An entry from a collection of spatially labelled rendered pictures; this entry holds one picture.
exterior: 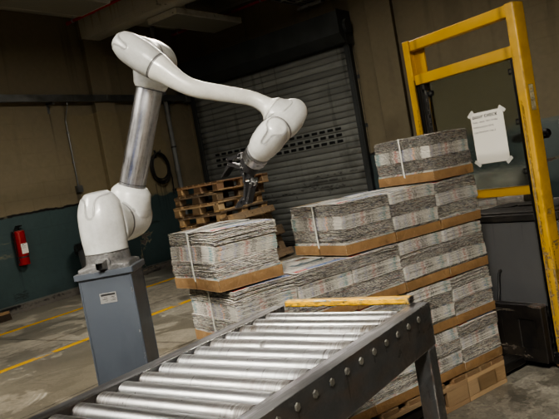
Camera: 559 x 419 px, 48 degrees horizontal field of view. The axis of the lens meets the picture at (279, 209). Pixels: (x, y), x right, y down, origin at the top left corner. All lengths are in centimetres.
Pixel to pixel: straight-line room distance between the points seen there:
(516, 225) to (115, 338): 226
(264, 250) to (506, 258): 173
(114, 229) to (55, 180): 763
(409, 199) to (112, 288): 138
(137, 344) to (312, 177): 831
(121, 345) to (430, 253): 147
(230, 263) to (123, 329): 44
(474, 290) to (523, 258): 54
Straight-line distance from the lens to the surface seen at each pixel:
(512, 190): 355
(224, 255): 233
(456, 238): 314
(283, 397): 125
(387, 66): 967
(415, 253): 294
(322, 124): 1023
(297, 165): 1055
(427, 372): 183
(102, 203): 229
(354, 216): 271
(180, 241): 253
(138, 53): 227
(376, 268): 277
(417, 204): 296
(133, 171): 245
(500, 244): 376
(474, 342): 326
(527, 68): 340
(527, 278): 371
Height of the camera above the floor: 122
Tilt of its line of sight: 3 degrees down
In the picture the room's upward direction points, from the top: 10 degrees counter-clockwise
